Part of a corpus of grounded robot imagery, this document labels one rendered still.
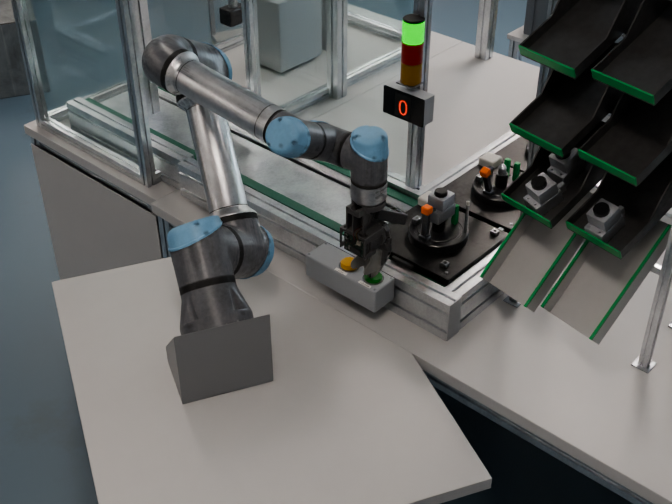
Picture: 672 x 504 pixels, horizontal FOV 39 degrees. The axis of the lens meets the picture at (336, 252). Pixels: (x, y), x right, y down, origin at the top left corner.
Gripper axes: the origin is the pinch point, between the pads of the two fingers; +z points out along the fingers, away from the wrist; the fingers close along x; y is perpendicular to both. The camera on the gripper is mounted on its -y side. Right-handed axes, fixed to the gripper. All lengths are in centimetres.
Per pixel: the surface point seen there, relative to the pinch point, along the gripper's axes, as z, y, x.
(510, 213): 1.1, -40.7, 8.8
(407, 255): 1.1, -10.8, 1.1
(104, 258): 47, 2, -105
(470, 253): 1.1, -20.9, 11.2
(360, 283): 2.1, 3.2, -0.9
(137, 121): -8, 0, -81
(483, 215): 1.1, -35.7, 4.5
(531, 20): 29, -205, -87
